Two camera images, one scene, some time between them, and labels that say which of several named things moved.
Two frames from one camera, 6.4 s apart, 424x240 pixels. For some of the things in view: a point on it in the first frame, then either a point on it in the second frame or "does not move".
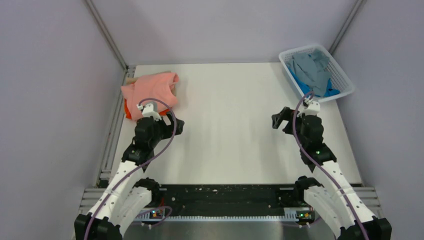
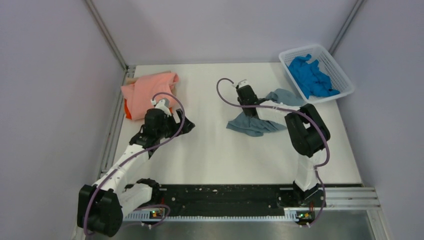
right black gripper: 286,114 -> 242,103
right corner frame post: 345,27 does not move
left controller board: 156,214 does not move
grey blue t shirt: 311,69 -> 255,127
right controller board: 305,216 does not move
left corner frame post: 104,31 does not move
